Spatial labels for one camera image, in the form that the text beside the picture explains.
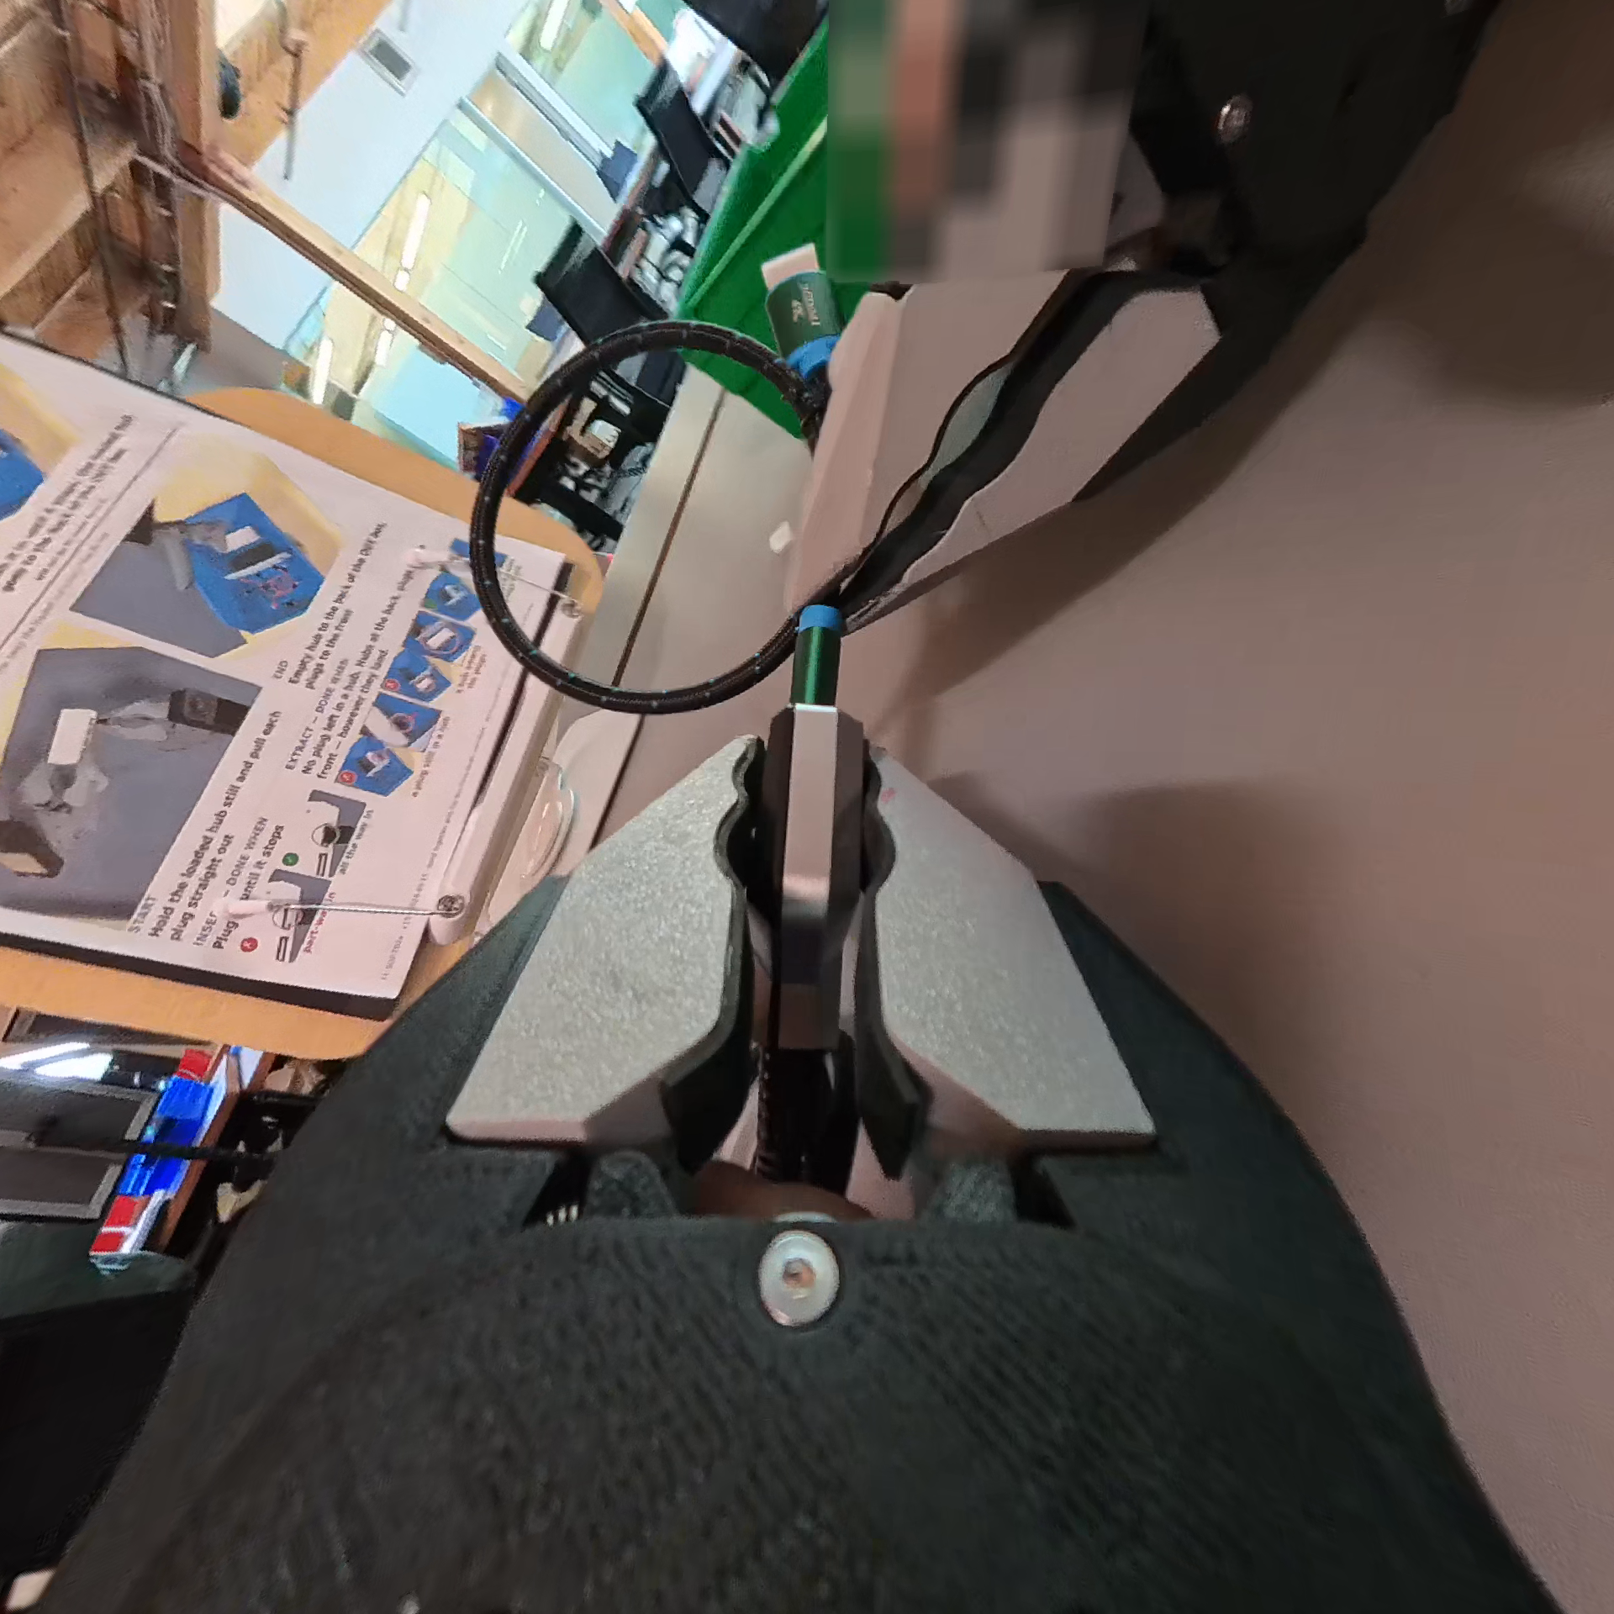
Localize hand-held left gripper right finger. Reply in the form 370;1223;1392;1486
858;748;1159;1180

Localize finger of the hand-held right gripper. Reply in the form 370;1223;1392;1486
842;275;1225;629
788;270;1090;610

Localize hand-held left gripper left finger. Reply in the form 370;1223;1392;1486
445;735;762;1179

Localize green plastic bin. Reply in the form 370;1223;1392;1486
679;31;835;437

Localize silver hub with black cable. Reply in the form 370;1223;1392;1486
754;704;875;1188

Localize braided cable with green plugs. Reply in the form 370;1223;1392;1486
471;247;844;714

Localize white tablet stand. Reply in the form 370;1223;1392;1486
427;706;600;948

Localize black office chair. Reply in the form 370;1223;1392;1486
533;225;687;352
502;350;689;539
635;56;760;220

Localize instruction sheet on stand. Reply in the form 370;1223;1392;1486
0;389;610;1063

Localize printed instruction sheet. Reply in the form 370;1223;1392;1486
0;335;573;1017

